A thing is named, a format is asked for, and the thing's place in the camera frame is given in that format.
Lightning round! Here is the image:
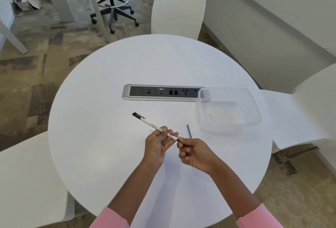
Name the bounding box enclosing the person's right hand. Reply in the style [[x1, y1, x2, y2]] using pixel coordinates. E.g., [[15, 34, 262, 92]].
[[177, 137, 218, 174]]

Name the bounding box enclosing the person's left hand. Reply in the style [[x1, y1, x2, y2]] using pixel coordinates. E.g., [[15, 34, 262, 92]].
[[143, 126, 180, 169]]

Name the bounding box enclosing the white marker with black cap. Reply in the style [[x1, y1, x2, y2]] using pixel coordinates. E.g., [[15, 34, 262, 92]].
[[132, 112, 182, 142]]

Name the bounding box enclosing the person's right forearm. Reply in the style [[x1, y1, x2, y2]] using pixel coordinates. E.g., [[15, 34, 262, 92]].
[[207, 166, 285, 228]]

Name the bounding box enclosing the person's left forearm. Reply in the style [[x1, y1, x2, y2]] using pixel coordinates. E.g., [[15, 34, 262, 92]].
[[89, 163, 161, 228]]

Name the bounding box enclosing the clear plastic container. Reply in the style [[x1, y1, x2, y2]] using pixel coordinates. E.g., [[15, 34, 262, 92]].
[[197, 87, 262, 134]]

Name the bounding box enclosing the silver table socket panel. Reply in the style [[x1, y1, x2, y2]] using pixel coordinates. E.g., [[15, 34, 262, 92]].
[[122, 84, 208, 102]]

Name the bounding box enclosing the white chair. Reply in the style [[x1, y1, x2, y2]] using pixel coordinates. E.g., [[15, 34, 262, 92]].
[[150, 0, 207, 41], [0, 130, 75, 228], [260, 63, 336, 153]]

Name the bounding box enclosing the thin white desk leg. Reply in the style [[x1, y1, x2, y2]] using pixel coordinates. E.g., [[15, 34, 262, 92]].
[[81, 0, 111, 43]]

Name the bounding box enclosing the grey desk leg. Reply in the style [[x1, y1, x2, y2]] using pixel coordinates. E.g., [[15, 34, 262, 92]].
[[0, 20, 29, 55]]

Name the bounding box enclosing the cardboard box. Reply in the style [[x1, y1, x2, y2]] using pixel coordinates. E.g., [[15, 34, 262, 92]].
[[13, 0, 42, 12]]

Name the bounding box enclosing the black stool with chrome ring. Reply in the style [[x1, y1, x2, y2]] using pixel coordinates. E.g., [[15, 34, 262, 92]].
[[88, 0, 140, 34]]

